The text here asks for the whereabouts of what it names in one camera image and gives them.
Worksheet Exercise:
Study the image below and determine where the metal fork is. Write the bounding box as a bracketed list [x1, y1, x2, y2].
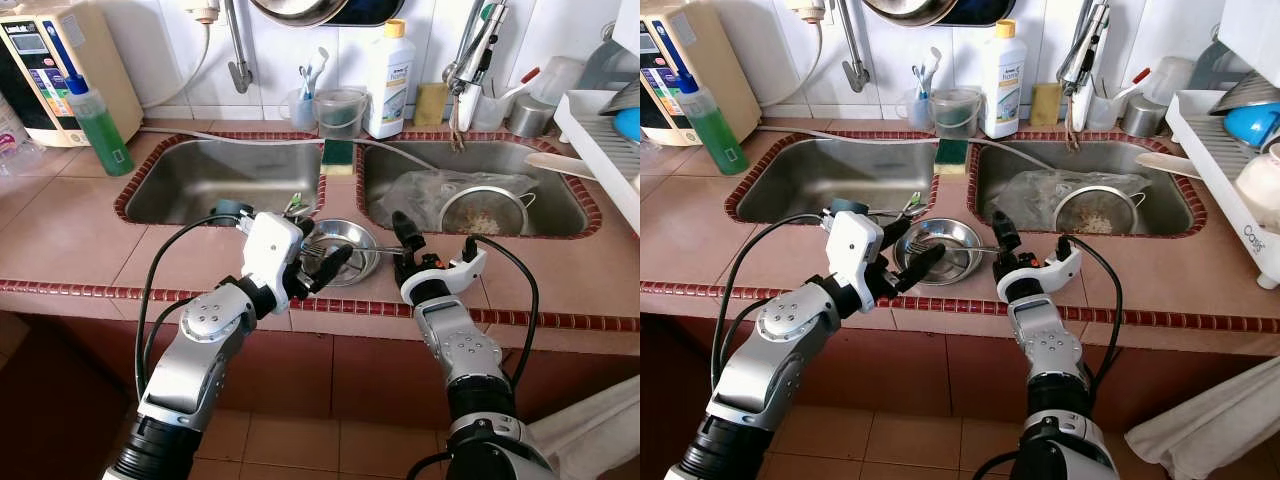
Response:
[903, 236, 1001, 263]
[300, 236, 403, 263]

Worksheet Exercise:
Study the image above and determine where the metal mesh strainer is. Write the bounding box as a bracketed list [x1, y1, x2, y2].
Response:
[438, 185, 538, 238]
[1050, 185, 1149, 238]

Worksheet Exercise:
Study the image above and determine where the stainless steel bowl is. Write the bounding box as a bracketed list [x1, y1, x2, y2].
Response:
[300, 218, 381, 289]
[893, 218, 986, 286]

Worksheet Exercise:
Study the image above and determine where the stainless steel sink basin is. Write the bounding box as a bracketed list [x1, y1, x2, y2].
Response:
[725, 130, 943, 227]
[968, 132, 1206, 239]
[355, 132, 604, 239]
[113, 130, 331, 227]

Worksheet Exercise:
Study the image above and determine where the green scouring sponge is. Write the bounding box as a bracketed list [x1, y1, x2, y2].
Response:
[933, 138, 971, 179]
[320, 138, 357, 179]

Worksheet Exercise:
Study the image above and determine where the clear toothbrush cup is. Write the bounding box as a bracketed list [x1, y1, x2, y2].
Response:
[903, 88, 936, 133]
[288, 88, 323, 133]

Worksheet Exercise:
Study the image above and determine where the yellow sponge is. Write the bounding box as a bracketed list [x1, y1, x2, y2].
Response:
[414, 82, 450, 129]
[1028, 82, 1064, 129]

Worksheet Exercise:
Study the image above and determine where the clear plastic cup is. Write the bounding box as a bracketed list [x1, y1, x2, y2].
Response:
[1085, 90, 1123, 131]
[470, 90, 511, 131]

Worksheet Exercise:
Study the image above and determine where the metal cup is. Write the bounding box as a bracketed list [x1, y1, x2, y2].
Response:
[505, 95, 558, 139]
[1118, 95, 1169, 139]

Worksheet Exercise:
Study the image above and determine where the white bottle yellow cap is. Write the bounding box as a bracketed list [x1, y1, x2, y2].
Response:
[978, 18, 1031, 140]
[365, 18, 418, 140]

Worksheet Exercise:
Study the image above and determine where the white dish rack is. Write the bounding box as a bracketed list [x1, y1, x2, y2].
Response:
[1165, 88, 1280, 291]
[553, 88, 641, 236]

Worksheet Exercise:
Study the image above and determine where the white blue toothbrush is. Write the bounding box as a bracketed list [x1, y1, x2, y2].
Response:
[912, 45, 943, 101]
[298, 45, 331, 101]

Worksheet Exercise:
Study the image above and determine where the translucent plastic tub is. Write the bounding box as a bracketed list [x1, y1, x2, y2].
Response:
[530, 55, 588, 107]
[1143, 55, 1198, 107]

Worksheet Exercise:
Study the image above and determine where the chrome sink faucet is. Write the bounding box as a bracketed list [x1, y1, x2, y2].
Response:
[443, 0, 511, 151]
[1055, 0, 1121, 151]

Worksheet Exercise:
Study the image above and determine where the white ceramic bowl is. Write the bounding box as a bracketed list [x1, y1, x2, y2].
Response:
[1233, 143, 1280, 233]

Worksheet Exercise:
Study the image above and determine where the green dish soap bottle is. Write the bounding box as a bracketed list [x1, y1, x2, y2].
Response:
[678, 73, 751, 178]
[63, 73, 136, 178]

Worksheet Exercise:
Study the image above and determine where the white cloth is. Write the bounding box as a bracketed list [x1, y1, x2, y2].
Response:
[528, 375, 641, 480]
[1125, 355, 1280, 480]

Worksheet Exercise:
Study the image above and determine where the hanging metal wok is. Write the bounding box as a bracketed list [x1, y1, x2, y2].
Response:
[248, 0, 406, 28]
[862, 0, 1019, 28]

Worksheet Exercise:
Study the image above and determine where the beige water ionizer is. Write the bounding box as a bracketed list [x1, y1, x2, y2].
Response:
[640, 0, 763, 149]
[0, 0, 144, 149]

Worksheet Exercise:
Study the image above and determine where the clear packet pink label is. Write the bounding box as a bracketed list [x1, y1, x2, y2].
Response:
[0, 95, 46, 179]

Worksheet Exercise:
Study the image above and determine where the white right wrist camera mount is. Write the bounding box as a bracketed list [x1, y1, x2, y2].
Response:
[997, 248, 1084, 303]
[402, 248, 489, 303]

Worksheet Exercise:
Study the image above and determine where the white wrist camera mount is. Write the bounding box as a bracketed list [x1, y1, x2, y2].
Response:
[828, 210, 886, 316]
[240, 210, 306, 316]
[997, 248, 1084, 303]
[402, 248, 489, 303]

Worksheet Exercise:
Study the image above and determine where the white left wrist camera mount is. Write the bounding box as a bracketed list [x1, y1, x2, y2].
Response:
[240, 210, 306, 316]
[828, 210, 886, 316]

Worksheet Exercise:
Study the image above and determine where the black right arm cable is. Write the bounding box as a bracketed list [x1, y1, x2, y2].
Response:
[478, 235, 542, 393]
[1073, 235, 1125, 403]

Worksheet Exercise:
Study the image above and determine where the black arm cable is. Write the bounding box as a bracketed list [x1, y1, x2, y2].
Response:
[478, 235, 542, 393]
[710, 213, 833, 396]
[1073, 235, 1125, 403]
[133, 213, 246, 401]

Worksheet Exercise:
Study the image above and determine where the grey water hose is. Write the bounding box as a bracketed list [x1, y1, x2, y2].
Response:
[138, 125, 441, 173]
[755, 125, 1051, 173]

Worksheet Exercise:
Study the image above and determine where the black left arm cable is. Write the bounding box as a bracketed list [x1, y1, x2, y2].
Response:
[710, 213, 833, 396]
[133, 213, 246, 401]

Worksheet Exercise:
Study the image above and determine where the chrome wall tap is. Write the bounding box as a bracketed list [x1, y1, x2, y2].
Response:
[185, 0, 254, 96]
[795, 0, 871, 96]

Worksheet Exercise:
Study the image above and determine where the red handled utensil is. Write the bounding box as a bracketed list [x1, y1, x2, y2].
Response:
[1105, 66, 1153, 101]
[490, 66, 541, 101]

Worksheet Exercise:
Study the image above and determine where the white water hose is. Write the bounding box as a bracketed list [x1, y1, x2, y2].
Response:
[140, 20, 214, 111]
[757, 20, 824, 111]

